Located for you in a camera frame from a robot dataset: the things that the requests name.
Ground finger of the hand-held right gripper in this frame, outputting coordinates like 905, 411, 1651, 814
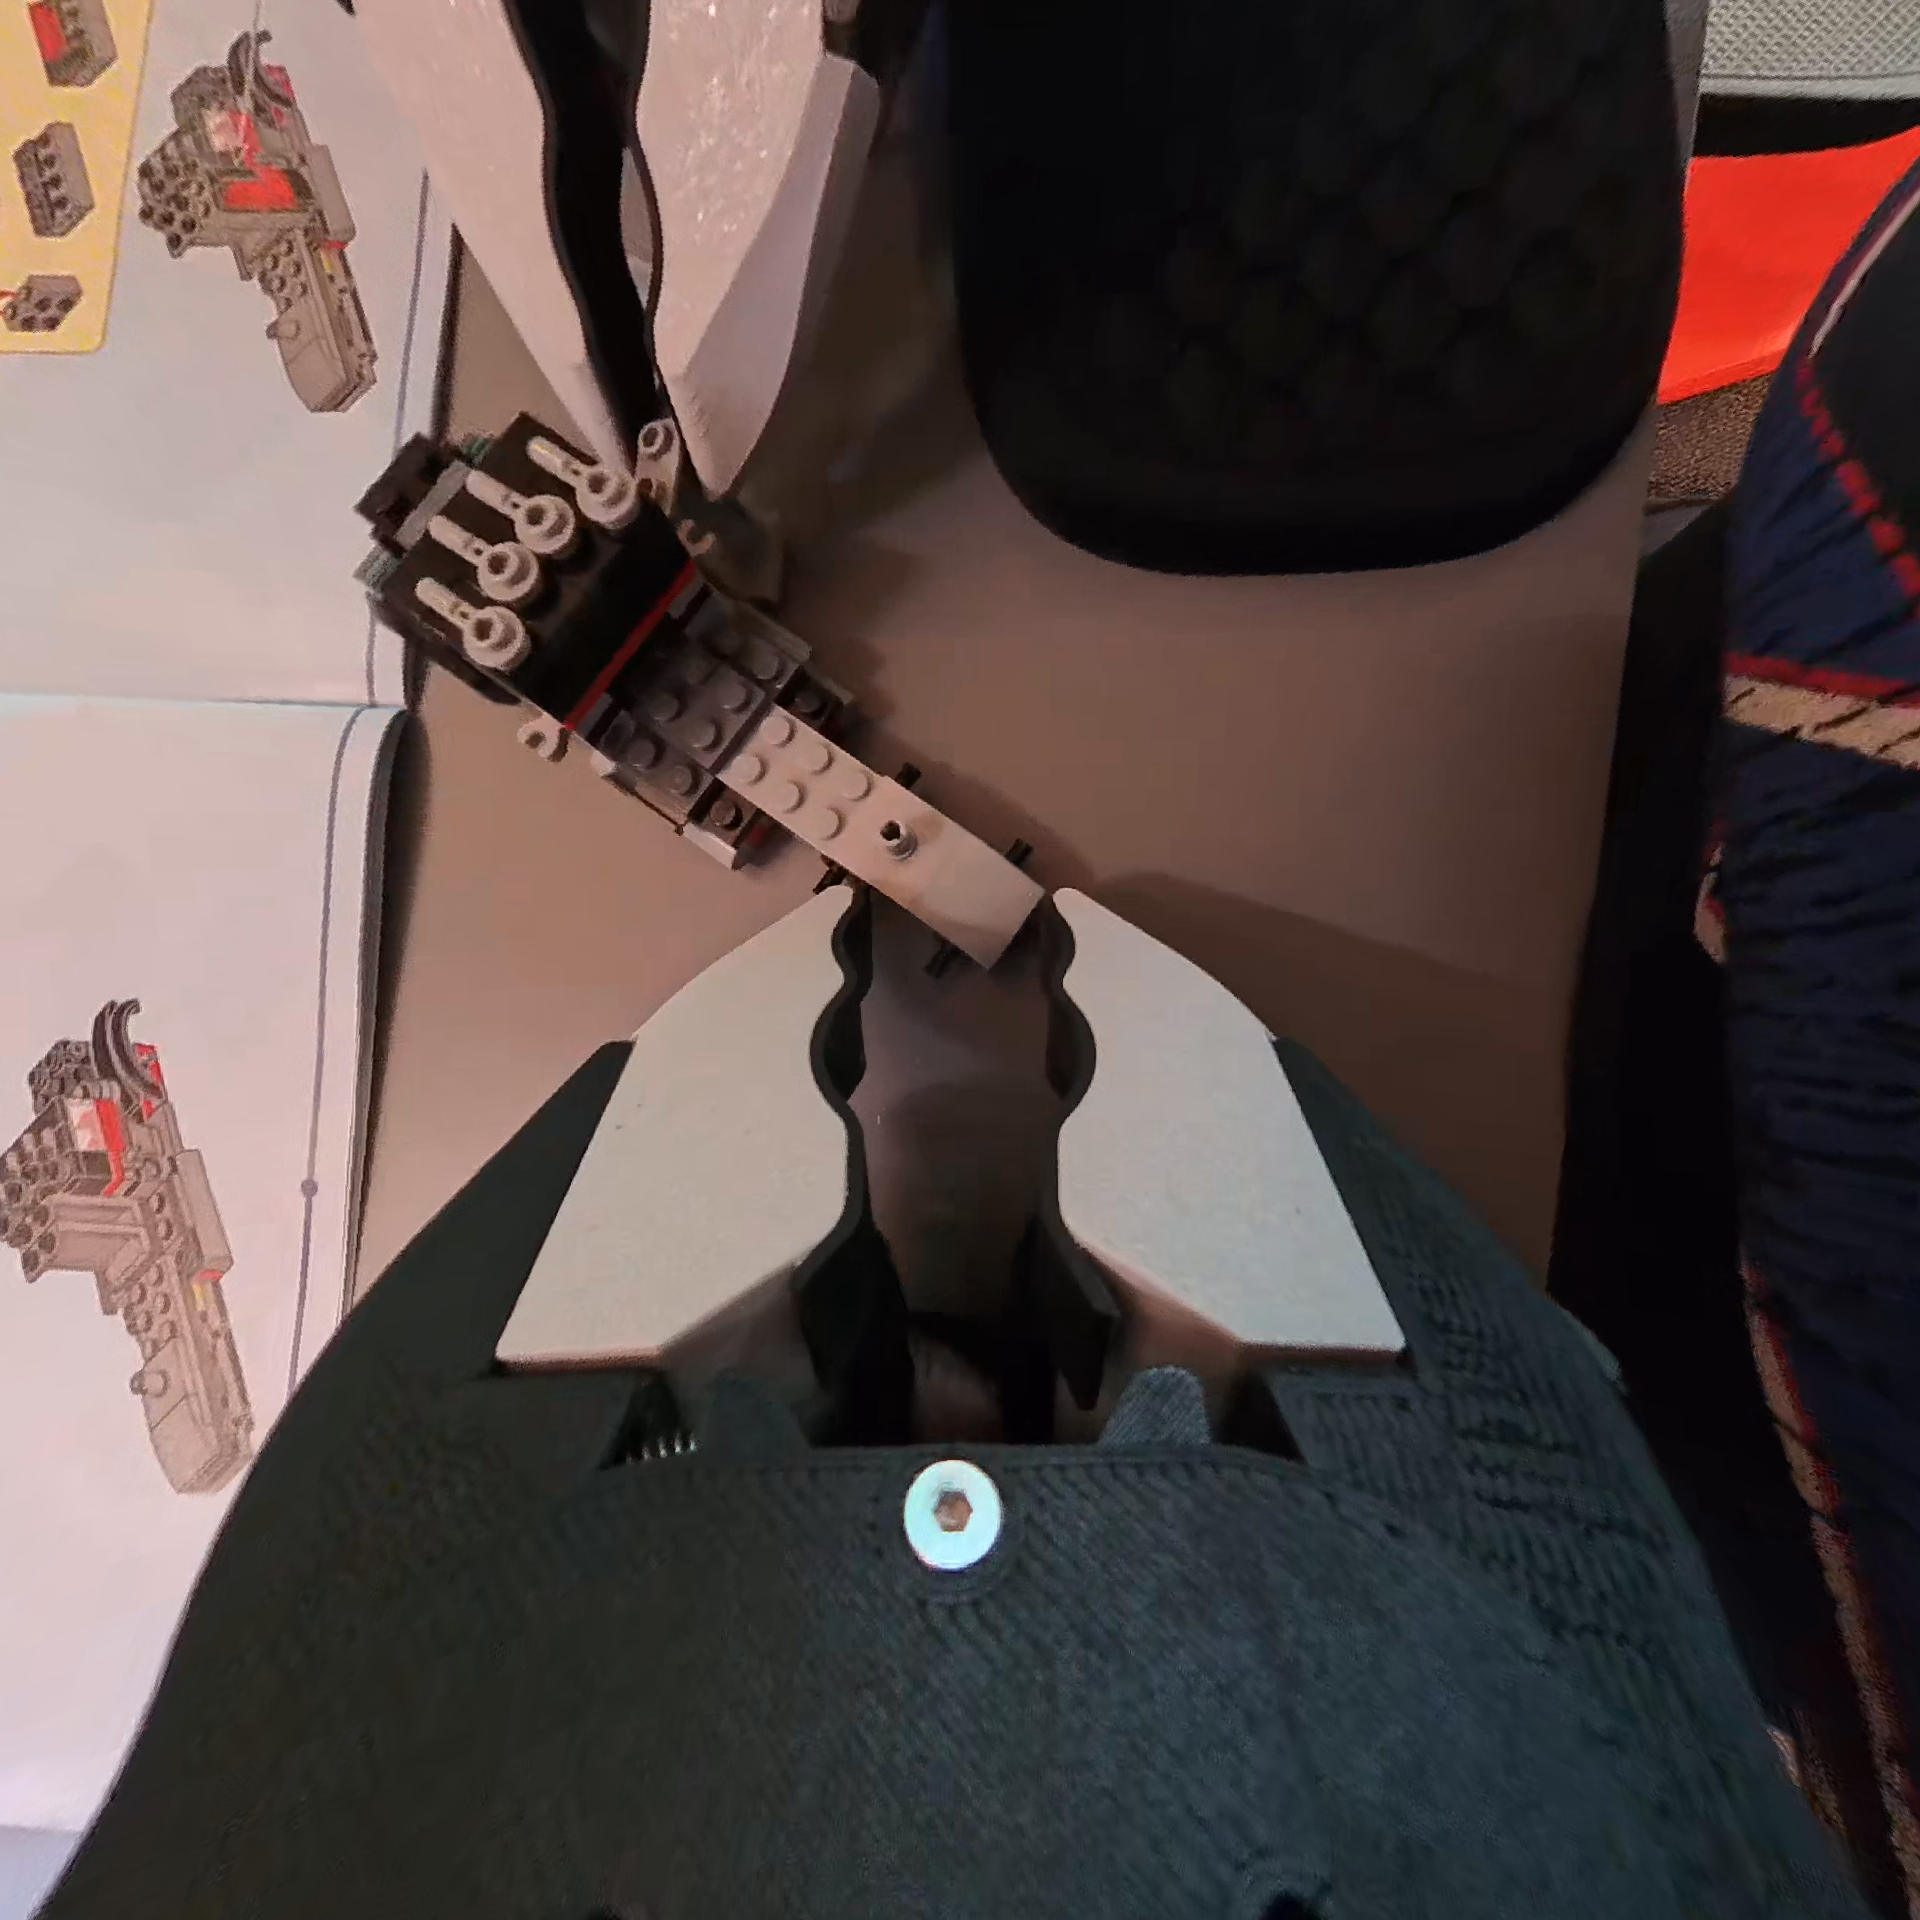
351, 0, 632, 452
621, 0, 881, 501

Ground small grey toy brick pin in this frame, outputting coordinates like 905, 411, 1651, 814
463, 471, 577, 558
428, 517, 541, 602
412, 577, 534, 673
526, 435, 639, 518

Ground step-page instruction booklet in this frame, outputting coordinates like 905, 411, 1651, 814
0, 0, 463, 1835

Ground person's leg dark trousers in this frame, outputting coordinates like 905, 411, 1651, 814
1550, 503, 1749, 1327

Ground black toy brick block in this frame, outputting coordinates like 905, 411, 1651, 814
357, 411, 705, 710

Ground black mesh cushion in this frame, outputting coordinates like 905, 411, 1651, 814
933, 0, 1684, 577

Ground dark office chair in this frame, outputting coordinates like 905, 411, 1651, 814
1691, 0, 1920, 106

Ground orange plastic object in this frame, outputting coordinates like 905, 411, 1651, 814
1656, 127, 1920, 407

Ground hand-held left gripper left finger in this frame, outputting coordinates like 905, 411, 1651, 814
492, 885, 910, 1449

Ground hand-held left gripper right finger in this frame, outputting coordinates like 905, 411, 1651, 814
1035, 887, 1408, 1445

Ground toy brick truck model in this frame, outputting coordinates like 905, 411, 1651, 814
351, 411, 1052, 981

